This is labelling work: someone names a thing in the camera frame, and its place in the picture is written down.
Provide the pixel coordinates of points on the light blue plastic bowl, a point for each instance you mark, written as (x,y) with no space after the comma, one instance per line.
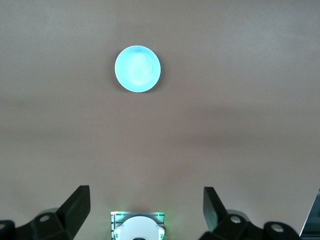
(137,68)

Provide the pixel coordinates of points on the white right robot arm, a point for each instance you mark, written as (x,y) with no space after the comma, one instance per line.
(138,227)

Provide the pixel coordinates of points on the aluminium frame profile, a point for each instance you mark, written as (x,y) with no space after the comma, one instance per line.
(312,220)

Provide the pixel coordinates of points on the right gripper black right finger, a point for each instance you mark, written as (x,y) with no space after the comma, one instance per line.
(212,210)

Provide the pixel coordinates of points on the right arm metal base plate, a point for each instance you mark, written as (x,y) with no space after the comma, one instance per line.
(140,214)

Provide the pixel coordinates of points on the brown table cover sheet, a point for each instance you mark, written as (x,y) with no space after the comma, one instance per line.
(225,112)

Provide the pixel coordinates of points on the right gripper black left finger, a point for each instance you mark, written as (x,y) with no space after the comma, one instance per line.
(72,207)

